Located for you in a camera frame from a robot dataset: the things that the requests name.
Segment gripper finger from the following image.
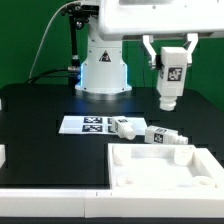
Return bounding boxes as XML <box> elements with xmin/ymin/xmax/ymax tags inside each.
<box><xmin>142</xmin><ymin>35</ymin><xmax>157</xmax><ymax>69</ymax></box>
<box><xmin>184</xmin><ymin>33</ymin><xmax>198</xmax><ymax>66</ymax></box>

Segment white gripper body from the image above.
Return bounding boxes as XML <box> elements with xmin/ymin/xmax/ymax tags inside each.
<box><xmin>98</xmin><ymin>0</ymin><xmax>224</xmax><ymax>40</ymax></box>

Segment white square table top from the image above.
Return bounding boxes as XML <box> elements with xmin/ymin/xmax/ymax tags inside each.
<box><xmin>108</xmin><ymin>143</ymin><xmax>224</xmax><ymax>192</ymax></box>

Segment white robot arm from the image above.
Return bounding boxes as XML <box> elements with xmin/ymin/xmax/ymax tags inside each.
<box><xmin>77</xmin><ymin>0</ymin><xmax>224</xmax><ymax>102</ymax></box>

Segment white paper marker sheet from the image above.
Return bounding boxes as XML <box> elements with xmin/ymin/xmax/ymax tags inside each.
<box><xmin>59</xmin><ymin>116</ymin><xmax>147</xmax><ymax>135</ymax></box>

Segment white left fence bar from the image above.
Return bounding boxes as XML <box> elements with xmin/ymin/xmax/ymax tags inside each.
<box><xmin>0</xmin><ymin>145</ymin><xmax>6</xmax><ymax>168</ymax></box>

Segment white fence bar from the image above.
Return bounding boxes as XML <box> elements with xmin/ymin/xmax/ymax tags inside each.
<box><xmin>0</xmin><ymin>189</ymin><xmax>224</xmax><ymax>218</ymax></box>
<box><xmin>0</xmin><ymin>145</ymin><xmax>6</xmax><ymax>168</ymax></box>

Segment white front fence bar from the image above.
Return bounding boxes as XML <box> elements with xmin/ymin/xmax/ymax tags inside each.
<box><xmin>0</xmin><ymin>189</ymin><xmax>224</xmax><ymax>218</ymax></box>

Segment black cables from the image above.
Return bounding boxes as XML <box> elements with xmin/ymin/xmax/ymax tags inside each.
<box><xmin>25</xmin><ymin>67</ymin><xmax>82</xmax><ymax>85</ymax></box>

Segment grey cable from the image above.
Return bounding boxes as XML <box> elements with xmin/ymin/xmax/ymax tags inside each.
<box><xmin>28</xmin><ymin>1</ymin><xmax>81</xmax><ymax>80</ymax></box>

